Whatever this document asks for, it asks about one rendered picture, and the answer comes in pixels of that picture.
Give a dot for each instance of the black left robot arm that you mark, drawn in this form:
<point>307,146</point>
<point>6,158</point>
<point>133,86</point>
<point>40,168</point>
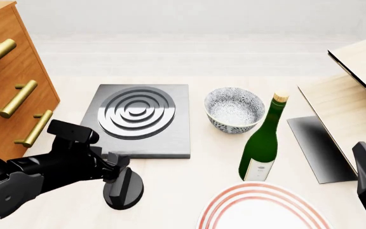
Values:
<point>27,176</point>

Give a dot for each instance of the pale wood open box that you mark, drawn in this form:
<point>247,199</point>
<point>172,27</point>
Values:
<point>351,100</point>

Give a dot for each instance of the round black stove knob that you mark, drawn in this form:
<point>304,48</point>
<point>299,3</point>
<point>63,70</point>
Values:
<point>129,190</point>

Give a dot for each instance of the flat black stove plate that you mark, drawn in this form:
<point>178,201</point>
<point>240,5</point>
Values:
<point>167,133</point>

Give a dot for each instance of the blue patterned white bowl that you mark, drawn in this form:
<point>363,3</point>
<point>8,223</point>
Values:
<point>234,112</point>

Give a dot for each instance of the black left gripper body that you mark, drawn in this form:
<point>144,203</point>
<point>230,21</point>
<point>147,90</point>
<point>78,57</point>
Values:
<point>102,164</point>

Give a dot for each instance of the green wine bottle with cork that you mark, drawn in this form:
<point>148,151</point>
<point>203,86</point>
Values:
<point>260,145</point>

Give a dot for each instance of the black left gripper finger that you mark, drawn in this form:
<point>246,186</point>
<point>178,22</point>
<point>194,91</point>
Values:
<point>119,159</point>
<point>109,179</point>

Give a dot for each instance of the white plate with red rings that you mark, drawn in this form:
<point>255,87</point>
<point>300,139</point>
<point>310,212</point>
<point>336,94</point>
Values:
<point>259,214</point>

